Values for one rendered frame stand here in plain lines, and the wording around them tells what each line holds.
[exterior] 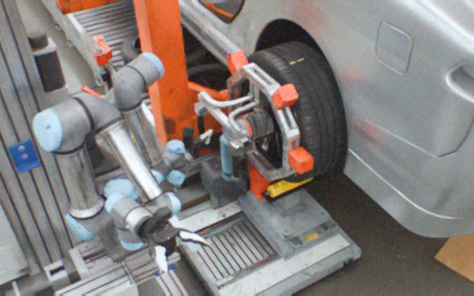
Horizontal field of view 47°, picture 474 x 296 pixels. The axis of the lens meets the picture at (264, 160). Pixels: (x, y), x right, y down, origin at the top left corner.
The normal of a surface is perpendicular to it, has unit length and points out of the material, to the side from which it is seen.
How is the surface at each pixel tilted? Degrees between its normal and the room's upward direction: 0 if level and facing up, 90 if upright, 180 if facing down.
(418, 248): 0
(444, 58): 90
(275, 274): 0
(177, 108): 90
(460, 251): 1
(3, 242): 90
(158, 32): 90
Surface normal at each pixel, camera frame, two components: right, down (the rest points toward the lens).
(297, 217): 0.00, -0.76
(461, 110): -0.67, 0.48
